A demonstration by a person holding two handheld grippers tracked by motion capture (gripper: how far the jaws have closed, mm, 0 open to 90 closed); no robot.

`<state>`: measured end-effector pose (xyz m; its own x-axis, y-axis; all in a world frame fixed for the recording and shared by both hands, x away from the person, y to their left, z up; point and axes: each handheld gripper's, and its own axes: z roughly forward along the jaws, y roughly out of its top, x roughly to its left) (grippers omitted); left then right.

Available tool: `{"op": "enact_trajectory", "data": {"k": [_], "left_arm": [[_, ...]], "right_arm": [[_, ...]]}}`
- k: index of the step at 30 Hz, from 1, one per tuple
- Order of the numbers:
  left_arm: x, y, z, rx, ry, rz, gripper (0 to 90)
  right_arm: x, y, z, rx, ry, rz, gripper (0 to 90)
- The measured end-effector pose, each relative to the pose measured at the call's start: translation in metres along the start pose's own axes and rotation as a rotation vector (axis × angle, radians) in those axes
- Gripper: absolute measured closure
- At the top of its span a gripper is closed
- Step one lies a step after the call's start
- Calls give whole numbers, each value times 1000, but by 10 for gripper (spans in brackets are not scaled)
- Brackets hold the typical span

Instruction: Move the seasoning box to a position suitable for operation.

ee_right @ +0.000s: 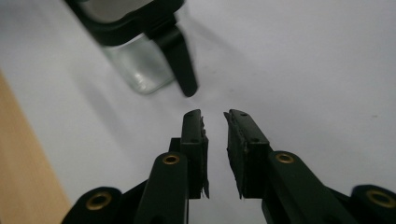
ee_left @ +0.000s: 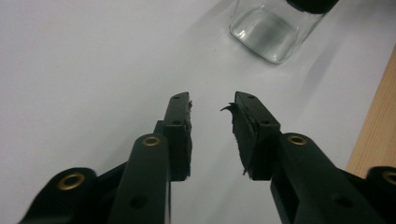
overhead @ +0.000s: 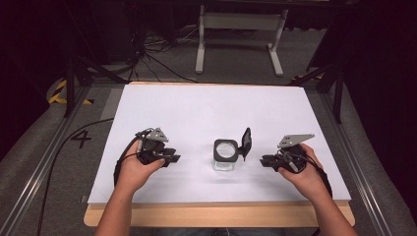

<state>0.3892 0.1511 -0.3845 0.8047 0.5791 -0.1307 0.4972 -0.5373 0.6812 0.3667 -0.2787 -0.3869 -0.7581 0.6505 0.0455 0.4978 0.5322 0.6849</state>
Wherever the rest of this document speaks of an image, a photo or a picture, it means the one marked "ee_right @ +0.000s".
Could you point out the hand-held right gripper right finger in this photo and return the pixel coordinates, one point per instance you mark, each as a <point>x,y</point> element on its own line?
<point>246,155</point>

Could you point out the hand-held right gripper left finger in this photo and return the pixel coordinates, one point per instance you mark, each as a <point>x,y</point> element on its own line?
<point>193,155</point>

